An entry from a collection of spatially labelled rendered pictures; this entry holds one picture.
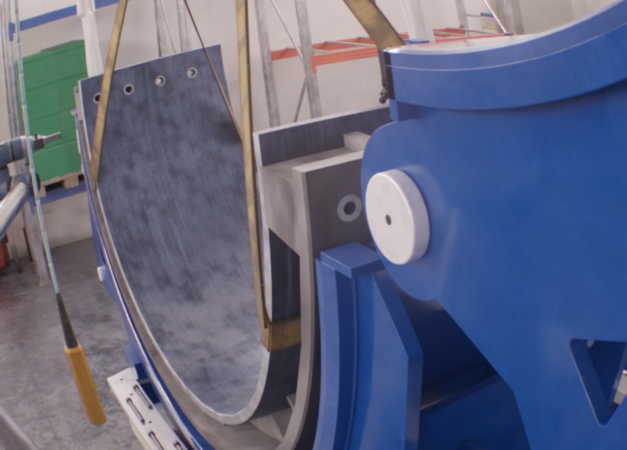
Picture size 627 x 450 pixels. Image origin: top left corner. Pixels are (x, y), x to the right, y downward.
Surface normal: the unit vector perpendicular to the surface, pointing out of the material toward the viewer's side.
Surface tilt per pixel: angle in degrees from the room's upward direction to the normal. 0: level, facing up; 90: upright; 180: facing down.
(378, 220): 90
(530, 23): 90
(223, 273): 35
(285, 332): 115
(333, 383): 90
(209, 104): 75
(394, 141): 90
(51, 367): 0
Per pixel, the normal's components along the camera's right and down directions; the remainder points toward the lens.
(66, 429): -0.13, -0.94
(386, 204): -0.89, 0.25
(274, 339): 0.45, 0.60
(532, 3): 0.44, 0.22
